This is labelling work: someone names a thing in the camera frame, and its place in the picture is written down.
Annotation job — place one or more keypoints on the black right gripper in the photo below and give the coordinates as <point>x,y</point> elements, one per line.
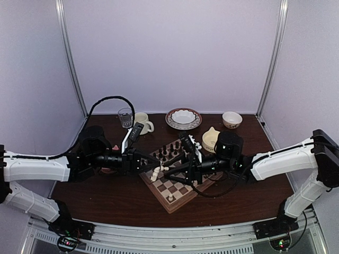
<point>192,169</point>

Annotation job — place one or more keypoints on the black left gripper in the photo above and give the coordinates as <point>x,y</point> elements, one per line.
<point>131,162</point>

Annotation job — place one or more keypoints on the patterned brown rim plate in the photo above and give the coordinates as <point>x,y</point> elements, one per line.
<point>190,126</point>

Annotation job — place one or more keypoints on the white scalloped bowl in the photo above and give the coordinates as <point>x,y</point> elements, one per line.
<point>183,116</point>

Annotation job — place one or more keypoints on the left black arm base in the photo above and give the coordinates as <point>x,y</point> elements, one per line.
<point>71,228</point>

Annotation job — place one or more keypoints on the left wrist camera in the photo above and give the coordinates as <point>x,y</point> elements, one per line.
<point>131,136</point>

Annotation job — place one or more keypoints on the white floral small bowl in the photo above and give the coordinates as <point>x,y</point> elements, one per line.
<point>231,120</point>

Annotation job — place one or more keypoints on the clear drinking glass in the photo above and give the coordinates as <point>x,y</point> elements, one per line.
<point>125,117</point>

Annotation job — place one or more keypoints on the pink cat-ear bowl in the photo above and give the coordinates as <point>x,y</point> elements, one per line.
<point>108,170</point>

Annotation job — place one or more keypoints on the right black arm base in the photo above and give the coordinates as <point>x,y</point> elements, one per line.
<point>273,227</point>

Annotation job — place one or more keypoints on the yellow cat-ear bowl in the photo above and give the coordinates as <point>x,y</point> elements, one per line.
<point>209,139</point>

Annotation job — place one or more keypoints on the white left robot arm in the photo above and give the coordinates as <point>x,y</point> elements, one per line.
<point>94,152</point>

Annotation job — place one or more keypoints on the left aluminium frame post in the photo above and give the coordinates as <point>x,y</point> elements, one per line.
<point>69,56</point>

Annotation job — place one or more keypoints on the right aluminium frame post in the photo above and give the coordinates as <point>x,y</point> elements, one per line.
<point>278,40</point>

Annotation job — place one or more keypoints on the wooden chess board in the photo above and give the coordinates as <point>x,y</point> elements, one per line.
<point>162,187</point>

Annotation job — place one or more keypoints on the aluminium frame post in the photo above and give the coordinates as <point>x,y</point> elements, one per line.
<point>278,40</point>
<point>69,56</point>

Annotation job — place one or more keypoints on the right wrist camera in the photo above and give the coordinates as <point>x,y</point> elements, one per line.
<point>191,146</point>

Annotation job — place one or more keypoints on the front aluminium rail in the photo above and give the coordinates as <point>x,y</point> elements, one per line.
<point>232,238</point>

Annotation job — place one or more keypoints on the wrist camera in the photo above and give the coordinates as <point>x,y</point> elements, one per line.
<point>131,136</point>
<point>191,146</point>

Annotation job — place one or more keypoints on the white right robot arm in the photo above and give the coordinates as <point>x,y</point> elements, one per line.
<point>318,153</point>

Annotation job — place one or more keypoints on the cream ribbed mug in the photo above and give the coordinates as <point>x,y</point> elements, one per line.
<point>143,118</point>

